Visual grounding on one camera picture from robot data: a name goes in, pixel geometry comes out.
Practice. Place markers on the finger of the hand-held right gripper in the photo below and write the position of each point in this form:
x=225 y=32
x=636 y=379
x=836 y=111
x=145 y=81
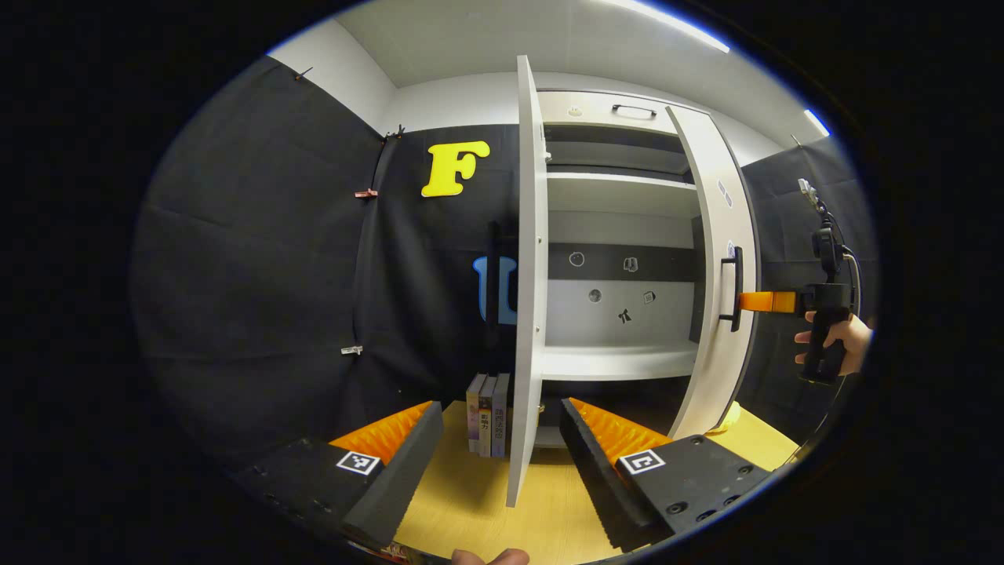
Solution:
x=765 y=302

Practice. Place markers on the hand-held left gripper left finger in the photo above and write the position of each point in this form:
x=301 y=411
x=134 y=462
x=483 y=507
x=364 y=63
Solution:
x=404 y=471

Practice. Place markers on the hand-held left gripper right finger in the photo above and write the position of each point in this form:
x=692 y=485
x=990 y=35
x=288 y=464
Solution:
x=596 y=471

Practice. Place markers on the beige door with dice sticker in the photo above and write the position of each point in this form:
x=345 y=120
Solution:
x=714 y=235

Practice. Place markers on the beige door with checkered sticker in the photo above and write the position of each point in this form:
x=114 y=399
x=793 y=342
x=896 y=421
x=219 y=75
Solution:
x=527 y=275

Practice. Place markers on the white cabinet shelf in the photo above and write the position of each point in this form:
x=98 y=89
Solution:
x=612 y=362
x=620 y=196

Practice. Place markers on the grey wooden cabinet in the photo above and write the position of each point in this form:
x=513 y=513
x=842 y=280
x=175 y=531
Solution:
x=612 y=227

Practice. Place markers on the beige cabinet drawer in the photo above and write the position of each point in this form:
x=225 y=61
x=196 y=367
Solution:
x=596 y=110

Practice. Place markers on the yellow bumpy foam object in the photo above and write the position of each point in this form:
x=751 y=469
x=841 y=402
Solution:
x=728 y=417

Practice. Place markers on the small ceiling light panel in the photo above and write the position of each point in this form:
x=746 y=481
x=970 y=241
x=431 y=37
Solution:
x=816 y=122

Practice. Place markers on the black backdrop cloth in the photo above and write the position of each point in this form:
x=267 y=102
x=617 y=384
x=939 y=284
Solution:
x=259 y=275

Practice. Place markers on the long ceiling light panel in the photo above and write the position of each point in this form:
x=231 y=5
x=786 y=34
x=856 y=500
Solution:
x=674 y=23

